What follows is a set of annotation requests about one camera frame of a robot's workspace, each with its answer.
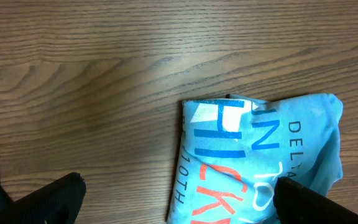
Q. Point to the light blue t-shirt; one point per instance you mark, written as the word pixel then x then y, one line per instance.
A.
pixel 233 150

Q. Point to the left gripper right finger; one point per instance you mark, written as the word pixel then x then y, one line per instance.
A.
pixel 297 204

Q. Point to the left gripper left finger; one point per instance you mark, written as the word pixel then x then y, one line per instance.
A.
pixel 56 203

